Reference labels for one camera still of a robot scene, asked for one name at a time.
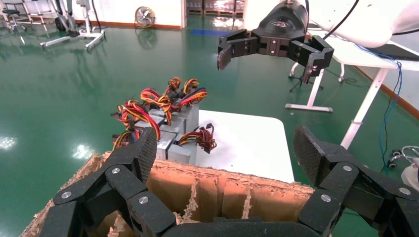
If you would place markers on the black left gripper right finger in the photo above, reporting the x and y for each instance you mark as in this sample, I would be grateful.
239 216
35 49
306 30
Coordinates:
347 183

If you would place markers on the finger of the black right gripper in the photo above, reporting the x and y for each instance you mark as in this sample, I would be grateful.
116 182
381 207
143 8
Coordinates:
316 54
239 44

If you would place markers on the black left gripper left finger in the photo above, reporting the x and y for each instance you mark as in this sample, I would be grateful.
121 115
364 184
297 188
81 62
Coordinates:
114 183

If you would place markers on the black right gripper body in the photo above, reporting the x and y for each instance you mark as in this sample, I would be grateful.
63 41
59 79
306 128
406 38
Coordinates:
281 26

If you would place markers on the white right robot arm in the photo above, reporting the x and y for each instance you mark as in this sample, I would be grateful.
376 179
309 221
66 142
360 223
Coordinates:
376 19

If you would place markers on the black tripod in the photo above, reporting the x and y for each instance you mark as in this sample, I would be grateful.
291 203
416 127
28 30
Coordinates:
299 83

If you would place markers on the white desk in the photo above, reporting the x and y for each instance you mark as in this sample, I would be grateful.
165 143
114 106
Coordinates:
360 55

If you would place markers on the white wheeled base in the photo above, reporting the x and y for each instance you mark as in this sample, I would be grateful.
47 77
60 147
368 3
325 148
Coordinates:
413 173

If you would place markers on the black flat panel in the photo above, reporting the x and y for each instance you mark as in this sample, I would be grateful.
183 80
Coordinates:
399 52

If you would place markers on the yellow floor fan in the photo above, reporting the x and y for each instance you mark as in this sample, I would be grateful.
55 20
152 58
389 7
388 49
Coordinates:
145 17

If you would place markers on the brown cardboard divider box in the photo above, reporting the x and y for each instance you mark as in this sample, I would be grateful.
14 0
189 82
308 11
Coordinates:
229 196

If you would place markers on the white metal floor stand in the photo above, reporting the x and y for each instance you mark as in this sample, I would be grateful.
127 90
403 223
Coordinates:
95 39

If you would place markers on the black wheeled machine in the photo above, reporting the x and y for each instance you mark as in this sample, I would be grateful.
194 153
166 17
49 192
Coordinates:
60 23

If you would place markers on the black stool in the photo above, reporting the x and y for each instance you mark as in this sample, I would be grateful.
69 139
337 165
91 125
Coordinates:
11 12

